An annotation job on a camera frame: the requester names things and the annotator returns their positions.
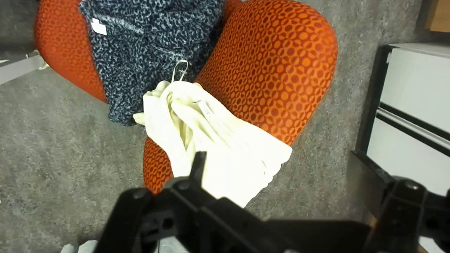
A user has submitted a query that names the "tall wooden cabinet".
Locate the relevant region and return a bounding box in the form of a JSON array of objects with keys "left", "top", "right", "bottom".
[{"left": 426, "top": 0, "right": 450, "bottom": 34}]

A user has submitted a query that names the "blue speckled cloth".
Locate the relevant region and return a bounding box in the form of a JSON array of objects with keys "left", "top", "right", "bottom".
[{"left": 77, "top": 0, "right": 228, "bottom": 127}]

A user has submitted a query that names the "light yellow cloth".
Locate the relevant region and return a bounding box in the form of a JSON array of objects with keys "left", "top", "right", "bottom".
[{"left": 132, "top": 81, "right": 294, "bottom": 210}]

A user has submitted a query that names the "orange patterned office chair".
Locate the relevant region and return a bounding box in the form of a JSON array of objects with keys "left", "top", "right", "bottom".
[{"left": 34, "top": 0, "right": 339, "bottom": 196}]

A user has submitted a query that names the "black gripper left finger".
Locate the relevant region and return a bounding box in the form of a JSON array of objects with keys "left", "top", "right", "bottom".
[{"left": 93, "top": 151, "right": 264, "bottom": 253}]

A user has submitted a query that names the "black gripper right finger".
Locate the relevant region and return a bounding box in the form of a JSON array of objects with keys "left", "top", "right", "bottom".
[{"left": 363, "top": 176, "right": 450, "bottom": 253}]

